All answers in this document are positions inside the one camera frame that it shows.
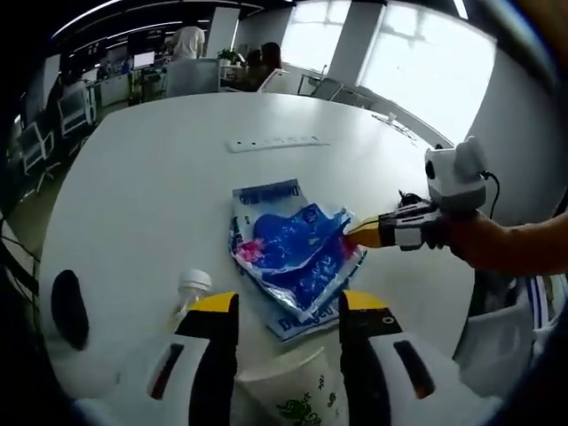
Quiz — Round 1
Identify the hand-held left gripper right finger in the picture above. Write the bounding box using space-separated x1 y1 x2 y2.
339 290 466 426

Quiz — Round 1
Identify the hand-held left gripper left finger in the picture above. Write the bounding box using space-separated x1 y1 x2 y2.
117 290 241 426

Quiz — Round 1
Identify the black cable bundle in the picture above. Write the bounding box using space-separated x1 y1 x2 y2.
397 189 434 210

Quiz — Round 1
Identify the clear plastic water bottle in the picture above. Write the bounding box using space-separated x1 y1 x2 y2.
166 268 214 329

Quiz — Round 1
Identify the white paper cup green print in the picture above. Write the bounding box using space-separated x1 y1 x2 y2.
233 344 352 426

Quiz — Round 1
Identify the blue and white wipes packet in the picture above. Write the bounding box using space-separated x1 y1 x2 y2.
228 178 369 343

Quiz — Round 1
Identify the black cylindrical item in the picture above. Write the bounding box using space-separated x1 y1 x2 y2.
50 269 91 352

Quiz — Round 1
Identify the white table tabletop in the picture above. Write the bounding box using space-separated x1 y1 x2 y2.
37 91 479 400

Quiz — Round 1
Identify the person's right hand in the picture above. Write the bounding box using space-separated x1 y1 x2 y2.
425 210 499 270

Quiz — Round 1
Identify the person's white shirt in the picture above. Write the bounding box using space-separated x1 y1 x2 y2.
452 270 568 388

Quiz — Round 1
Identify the white power strip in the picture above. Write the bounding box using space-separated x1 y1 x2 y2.
225 134 332 154

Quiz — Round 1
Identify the grey back office chair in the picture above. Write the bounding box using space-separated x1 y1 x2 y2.
166 58 222 97

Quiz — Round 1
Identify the white office chair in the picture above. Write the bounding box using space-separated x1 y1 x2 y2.
20 123 62 179
56 82 97 135

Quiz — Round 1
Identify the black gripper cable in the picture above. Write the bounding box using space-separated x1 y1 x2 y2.
481 170 502 219

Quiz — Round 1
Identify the white adapter with cable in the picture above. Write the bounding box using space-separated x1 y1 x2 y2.
371 113 419 144

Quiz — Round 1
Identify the metal frame chair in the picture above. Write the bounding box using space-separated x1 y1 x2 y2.
299 73 352 104

